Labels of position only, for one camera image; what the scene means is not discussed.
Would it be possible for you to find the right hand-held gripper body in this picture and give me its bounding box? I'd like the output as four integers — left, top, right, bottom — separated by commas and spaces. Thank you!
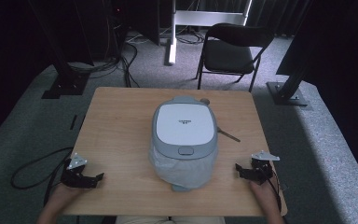
249, 150, 281, 185

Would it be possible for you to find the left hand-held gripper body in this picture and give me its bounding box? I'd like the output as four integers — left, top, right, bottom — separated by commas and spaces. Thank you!
60, 152, 98, 189

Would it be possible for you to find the grey and white rice cooker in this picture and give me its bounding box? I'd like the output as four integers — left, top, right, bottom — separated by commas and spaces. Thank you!
150, 95, 219, 161

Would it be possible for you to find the person's left hand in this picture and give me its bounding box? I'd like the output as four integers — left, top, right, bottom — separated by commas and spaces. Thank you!
49, 181, 87, 208

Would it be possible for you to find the person's right hand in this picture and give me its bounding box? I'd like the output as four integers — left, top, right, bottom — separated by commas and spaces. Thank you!
249, 179, 277, 208

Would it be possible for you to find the black tape strip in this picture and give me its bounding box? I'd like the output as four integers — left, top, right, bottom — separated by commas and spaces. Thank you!
69, 114, 79, 131

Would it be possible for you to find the translucent white plastic bag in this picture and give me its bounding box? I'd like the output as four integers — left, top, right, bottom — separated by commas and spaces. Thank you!
148, 146, 219, 192

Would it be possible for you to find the black metal stand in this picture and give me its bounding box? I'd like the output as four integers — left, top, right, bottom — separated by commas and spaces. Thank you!
27, 0, 90, 100
266, 0, 316, 107

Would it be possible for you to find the black folding chair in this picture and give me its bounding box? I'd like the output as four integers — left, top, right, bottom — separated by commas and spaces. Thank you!
195, 22, 275, 93

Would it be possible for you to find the dark curtain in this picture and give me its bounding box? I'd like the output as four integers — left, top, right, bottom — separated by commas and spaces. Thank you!
275, 0, 358, 194

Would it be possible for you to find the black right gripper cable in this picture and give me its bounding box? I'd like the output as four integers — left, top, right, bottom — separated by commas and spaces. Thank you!
266, 169, 283, 214

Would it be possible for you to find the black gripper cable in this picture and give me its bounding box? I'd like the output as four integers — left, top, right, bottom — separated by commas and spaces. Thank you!
10, 147, 75, 207
266, 169, 283, 214

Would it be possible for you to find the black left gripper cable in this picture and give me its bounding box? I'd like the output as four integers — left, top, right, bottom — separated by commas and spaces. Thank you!
10, 147, 75, 207

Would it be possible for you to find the bundle of black floor cables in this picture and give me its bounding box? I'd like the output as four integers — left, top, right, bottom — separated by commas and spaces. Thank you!
67, 18, 142, 89

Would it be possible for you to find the white metal stand frame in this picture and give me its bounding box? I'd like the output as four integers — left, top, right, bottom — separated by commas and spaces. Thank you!
163, 0, 254, 66

